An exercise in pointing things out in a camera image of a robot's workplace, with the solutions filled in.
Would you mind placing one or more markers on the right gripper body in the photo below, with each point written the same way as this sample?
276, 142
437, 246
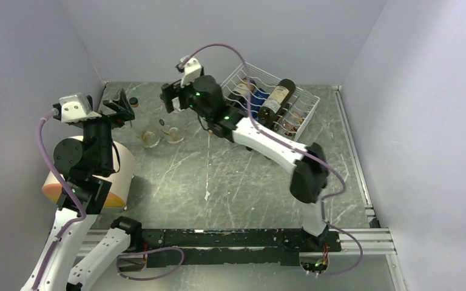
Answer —
186, 96

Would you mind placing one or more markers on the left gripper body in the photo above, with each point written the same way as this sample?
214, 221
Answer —
100, 128

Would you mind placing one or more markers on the clear bottle white label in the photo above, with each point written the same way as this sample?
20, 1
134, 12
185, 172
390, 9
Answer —
149, 133

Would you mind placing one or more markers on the dark green wine bottle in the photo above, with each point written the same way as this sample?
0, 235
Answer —
275, 102

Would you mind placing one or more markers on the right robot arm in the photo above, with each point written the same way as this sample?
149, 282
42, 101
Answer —
308, 171

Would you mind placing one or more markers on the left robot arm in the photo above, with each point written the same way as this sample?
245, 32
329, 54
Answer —
82, 167

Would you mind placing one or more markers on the blue label water bottle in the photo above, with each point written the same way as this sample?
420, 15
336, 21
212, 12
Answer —
258, 98

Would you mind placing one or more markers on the silver capped dark bottle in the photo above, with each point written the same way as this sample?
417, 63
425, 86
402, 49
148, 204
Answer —
280, 117

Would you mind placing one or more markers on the brown label bottle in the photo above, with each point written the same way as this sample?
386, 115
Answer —
291, 123

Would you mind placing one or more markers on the cream cylinder roll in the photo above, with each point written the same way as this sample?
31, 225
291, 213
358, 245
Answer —
123, 164

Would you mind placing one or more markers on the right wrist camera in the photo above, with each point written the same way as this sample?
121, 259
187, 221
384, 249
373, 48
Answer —
191, 70

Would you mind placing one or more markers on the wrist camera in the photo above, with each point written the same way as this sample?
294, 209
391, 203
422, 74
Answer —
75, 108
191, 70

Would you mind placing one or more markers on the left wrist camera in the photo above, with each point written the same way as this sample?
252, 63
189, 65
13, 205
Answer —
75, 108

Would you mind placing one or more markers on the white wire wine rack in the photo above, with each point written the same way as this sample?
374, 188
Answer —
304, 103

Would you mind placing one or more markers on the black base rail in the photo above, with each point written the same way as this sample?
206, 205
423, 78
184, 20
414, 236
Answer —
258, 246

